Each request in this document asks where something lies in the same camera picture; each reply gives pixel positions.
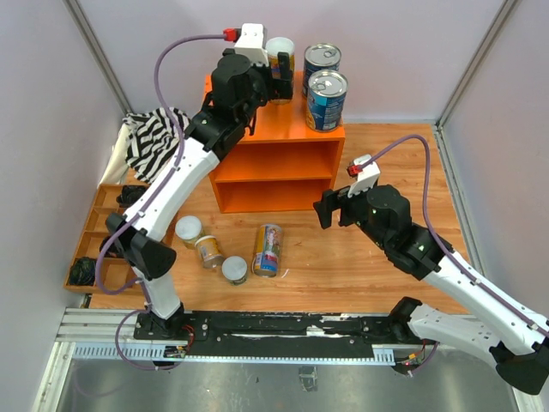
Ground yellow can with white lid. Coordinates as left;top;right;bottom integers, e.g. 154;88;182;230
266;37;295;105

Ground blue yellow tin can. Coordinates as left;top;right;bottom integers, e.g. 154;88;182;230
305;70;348;132

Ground tall blue colourful can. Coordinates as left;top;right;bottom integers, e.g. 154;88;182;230
251;224;283;277

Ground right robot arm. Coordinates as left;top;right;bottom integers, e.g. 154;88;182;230
313;185;548;395

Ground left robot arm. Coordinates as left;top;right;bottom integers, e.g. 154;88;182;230
106;50;293;337

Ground dark blue tin can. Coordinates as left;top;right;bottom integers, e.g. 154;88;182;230
302;43;341;98

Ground orange wooden shelf cabinet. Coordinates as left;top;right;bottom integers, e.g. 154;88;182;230
209;71;346;214

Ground black white striped cloth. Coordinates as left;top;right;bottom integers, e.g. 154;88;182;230
123;107;179;184

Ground small green can white lid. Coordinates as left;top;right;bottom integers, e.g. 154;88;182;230
221;256;248;286

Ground lying orange fruit can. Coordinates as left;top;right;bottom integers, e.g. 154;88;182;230
195;235;225;270

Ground wooden compartment tray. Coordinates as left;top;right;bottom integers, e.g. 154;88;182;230
63;184;137;294

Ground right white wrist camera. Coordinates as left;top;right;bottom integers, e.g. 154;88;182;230
347;154;381;197

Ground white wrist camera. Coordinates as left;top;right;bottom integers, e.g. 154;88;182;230
347;154;381;197
223;23;269;67

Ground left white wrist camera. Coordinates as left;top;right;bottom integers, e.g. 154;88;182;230
223;23;269;67

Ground coiled black cable top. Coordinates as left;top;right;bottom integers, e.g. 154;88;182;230
115;184;148;208

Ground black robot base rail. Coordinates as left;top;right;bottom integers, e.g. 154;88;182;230
133;311;422;360

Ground coiled black orange cable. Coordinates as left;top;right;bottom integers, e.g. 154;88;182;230
99;233;125;259

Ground coiled black cable bottom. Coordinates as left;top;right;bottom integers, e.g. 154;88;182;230
68;256;98;287

